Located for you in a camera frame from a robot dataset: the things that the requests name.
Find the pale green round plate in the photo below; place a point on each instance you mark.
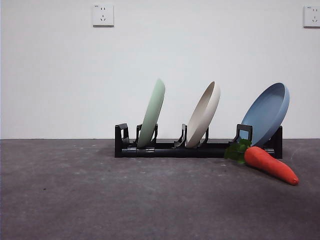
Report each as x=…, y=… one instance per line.
x=152, y=112

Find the blue round plate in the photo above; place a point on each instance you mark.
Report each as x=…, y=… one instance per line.
x=265, y=117

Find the orange carrot with green leaves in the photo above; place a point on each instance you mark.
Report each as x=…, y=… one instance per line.
x=270, y=165

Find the black plate rack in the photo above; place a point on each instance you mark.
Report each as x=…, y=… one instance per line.
x=175, y=151

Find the beige round plate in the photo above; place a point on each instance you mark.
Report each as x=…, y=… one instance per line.
x=203, y=117

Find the white wall socket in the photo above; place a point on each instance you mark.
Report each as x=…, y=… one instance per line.
x=103, y=15
x=312, y=16

